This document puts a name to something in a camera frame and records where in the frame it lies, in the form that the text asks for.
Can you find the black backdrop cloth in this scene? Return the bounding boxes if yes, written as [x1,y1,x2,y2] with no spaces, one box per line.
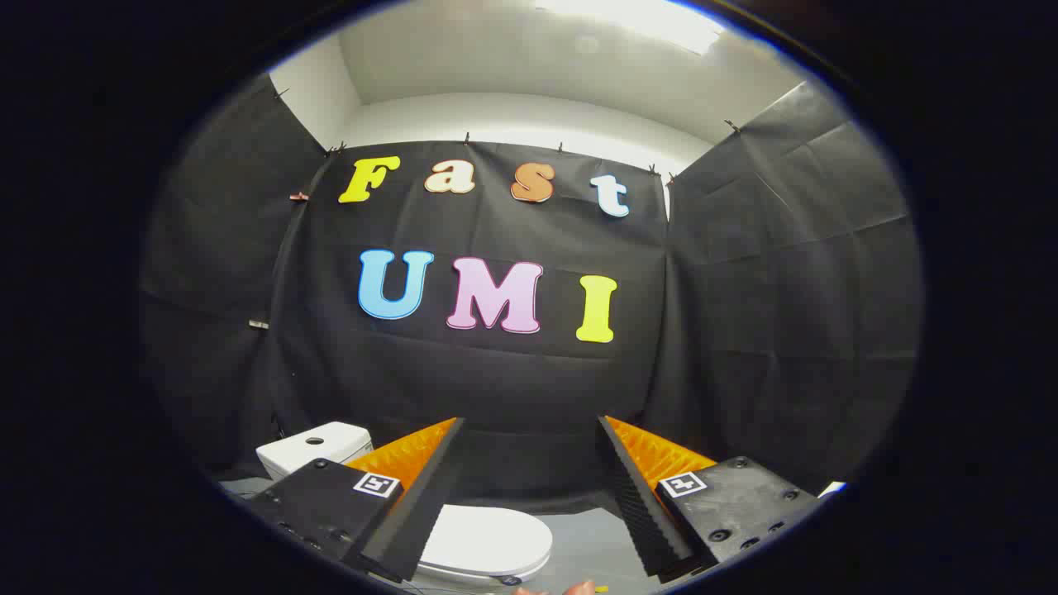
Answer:
[139,73,922,517]

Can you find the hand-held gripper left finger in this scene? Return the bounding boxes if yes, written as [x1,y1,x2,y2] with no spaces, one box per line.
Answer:
[246,417,466,583]

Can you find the white toilet tank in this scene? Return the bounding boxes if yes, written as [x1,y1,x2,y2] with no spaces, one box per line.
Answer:
[255,421,374,482]

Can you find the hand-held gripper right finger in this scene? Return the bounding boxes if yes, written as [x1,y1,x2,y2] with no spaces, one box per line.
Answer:
[597,415,821,579]

